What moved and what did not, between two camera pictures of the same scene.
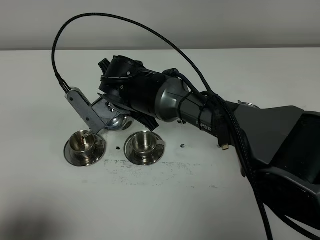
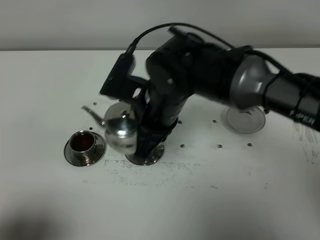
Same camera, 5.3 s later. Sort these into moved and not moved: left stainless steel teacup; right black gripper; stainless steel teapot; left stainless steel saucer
Moved: stainless steel teapot; right black gripper
Not moved: left stainless steel saucer; left stainless steel teacup
